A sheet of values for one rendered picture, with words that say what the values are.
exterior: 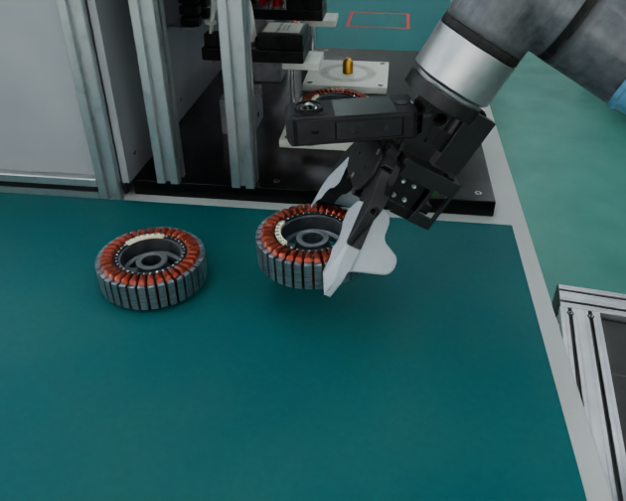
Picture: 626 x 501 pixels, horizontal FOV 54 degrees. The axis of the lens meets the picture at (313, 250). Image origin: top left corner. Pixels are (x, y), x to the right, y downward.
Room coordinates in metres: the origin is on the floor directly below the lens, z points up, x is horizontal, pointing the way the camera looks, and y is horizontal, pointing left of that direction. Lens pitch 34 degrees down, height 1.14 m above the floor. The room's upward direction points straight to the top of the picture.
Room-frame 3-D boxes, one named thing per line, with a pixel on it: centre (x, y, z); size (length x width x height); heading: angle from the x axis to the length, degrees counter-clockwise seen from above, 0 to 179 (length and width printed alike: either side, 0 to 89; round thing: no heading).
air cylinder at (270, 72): (1.14, 0.08, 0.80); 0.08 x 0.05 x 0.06; 173
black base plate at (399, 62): (1.01, -0.03, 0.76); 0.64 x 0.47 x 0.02; 173
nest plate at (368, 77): (1.13, -0.06, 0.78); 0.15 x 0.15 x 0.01; 83
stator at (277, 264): (0.51, 0.00, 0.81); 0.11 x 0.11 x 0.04
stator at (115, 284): (0.53, 0.17, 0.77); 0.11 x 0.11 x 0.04
